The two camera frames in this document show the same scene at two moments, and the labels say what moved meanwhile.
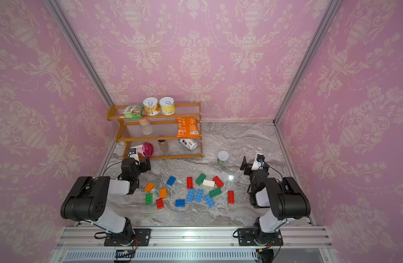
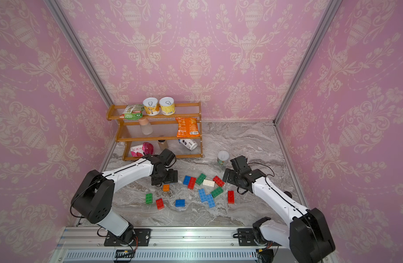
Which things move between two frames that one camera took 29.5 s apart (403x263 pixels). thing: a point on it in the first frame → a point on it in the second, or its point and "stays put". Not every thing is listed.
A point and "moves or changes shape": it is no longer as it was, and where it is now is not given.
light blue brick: x=199 y=196 moves or changes shape
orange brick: x=149 y=187 → x=166 y=187
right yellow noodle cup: x=167 y=106 stays put
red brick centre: x=189 y=182 stays put
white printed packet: x=189 y=143 stays put
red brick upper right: x=218 y=181 stays put
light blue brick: x=209 y=200 stays put
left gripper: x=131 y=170 → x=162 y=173
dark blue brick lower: x=180 y=203 stays put
